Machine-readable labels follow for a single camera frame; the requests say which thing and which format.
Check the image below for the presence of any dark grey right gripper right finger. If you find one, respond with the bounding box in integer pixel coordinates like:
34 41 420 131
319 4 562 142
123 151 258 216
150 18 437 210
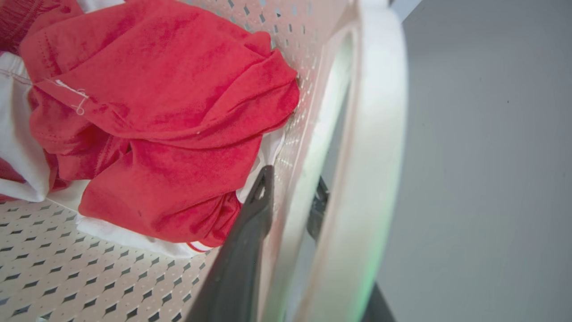
307 177 396 322

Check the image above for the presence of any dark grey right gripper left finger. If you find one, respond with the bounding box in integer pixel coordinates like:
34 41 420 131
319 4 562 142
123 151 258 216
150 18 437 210
185 165 275 322

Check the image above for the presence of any white perforated plastic laundry basket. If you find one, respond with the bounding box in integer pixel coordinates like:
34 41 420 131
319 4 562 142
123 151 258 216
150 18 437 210
0 0 409 322

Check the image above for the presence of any red velvet garment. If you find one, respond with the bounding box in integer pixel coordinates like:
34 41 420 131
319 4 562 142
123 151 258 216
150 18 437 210
0 0 300 248

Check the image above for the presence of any white cloth garment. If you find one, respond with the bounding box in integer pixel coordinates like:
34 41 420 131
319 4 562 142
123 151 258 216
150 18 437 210
0 0 286 260

